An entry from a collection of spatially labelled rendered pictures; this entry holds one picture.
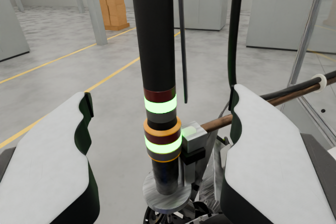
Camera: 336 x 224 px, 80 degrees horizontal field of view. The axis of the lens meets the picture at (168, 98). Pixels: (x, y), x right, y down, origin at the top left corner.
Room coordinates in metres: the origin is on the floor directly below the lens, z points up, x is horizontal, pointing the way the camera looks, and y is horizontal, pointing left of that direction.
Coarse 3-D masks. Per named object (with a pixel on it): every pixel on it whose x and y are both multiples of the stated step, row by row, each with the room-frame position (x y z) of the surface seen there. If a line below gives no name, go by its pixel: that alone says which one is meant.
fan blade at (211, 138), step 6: (228, 102) 0.45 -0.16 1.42; (222, 114) 0.50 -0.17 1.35; (210, 132) 0.40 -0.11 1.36; (216, 132) 0.50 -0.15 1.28; (210, 138) 0.43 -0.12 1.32; (210, 144) 0.45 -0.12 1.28; (210, 150) 0.46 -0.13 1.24; (198, 162) 0.38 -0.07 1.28; (204, 162) 0.41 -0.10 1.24; (198, 168) 0.38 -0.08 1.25; (204, 168) 0.41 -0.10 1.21
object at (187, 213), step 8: (184, 208) 0.27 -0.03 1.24; (192, 208) 0.28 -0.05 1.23; (200, 208) 0.30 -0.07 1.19; (208, 208) 0.30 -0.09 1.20; (144, 216) 0.29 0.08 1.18; (152, 216) 0.28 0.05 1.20; (160, 216) 0.26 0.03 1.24; (176, 216) 0.25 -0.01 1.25; (184, 216) 0.26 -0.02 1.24; (192, 216) 0.26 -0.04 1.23
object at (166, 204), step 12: (204, 132) 0.19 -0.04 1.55; (192, 144) 0.18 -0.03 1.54; (204, 144) 0.19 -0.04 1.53; (180, 156) 0.19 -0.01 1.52; (192, 156) 0.18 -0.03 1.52; (204, 156) 0.19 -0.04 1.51; (180, 168) 0.19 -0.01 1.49; (192, 168) 0.18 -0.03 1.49; (144, 180) 0.19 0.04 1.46; (180, 180) 0.19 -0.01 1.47; (192, 180) 0.18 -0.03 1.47; (144, 192) 0.17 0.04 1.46; (156, 192) 0.17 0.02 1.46; (180, 192) 0.17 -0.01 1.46; (156, 204) 0.16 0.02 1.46; (168, 204) 0.15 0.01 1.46; (180, 204) 0.15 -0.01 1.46
